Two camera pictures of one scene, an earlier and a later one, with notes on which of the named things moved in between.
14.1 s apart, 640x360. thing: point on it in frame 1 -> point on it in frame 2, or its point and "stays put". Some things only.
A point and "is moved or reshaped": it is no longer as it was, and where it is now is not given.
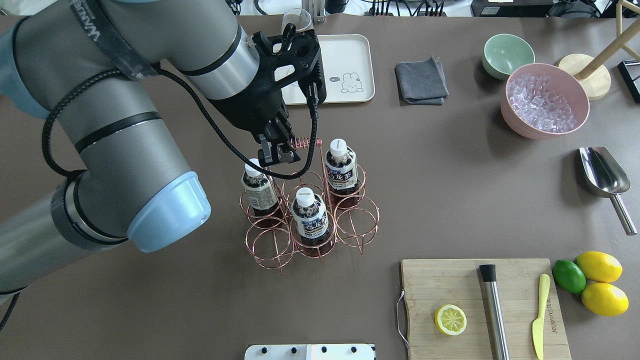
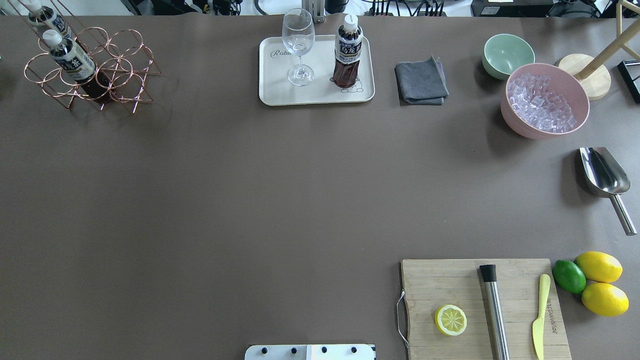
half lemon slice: (450, 320) stays put
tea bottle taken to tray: (260, 196) -> (348, 51)
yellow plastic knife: (538, 325) stays put
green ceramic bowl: (503, 54) stays put
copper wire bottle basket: (307, 213) is moved or reshaped
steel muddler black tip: (488, 274) stays put
